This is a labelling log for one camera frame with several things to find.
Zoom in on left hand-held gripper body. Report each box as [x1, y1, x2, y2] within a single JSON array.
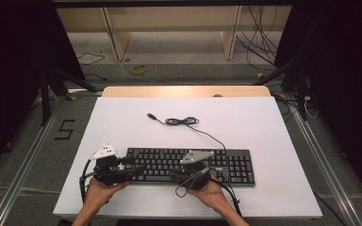
[[90, 143, 130, 186]]

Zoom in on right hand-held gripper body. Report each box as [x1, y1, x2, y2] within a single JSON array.
[[178, 150, 216, 191]]

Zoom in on black keyboard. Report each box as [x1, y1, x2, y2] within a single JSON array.
[[123, 147, 256, 188]]

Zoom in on person's left hand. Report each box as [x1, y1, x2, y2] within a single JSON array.
[[83, 176, 130, 210]]

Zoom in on person's right hand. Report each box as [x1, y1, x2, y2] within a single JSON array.
[[188, 176, 232, 213]]

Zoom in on white table board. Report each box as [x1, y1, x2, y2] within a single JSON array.
[[52, 96, 323, 220]]

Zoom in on wooden table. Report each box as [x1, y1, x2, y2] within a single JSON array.
[[102, 85, 272, 98]]

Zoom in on yellow tape roll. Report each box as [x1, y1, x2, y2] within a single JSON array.
[[130, 63, 148, 75]]

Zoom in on black metal stand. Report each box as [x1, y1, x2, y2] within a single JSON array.
[[252, 56, 311, 122], [38, 66, 101, 127]]

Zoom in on wooden shelf unit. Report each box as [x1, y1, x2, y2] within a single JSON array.
[[56, 5, 293, 62]]

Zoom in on black curtain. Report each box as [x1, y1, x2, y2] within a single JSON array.
[[0, 0, 87, 184], [274, 0, 362, 209]]

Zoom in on black keyboard cable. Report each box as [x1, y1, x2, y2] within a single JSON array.
[[146, 112, 227, 151]]

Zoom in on right hand-held gripper cable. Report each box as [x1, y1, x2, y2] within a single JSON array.
[[174, 169, 243, 218]]

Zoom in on short aluminium rail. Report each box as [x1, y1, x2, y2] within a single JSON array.
[[65, 88, 105, 97]]

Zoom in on white floor cable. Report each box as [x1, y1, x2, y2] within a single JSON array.
[[116, 58, 200, 87]]

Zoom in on aluminium floor rail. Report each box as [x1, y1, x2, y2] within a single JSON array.
[[0, 96, 68, 226], [286, 99, 362, 226]]

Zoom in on tangle of floor cables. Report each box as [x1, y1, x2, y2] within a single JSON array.
[[271, 91, 320, 122]]

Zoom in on thin black floor cable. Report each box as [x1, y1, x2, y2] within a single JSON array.
[[76, 51, 107, 67]]

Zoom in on bundle of black cables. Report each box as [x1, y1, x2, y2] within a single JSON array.
[[235, 5, 280, 73]]

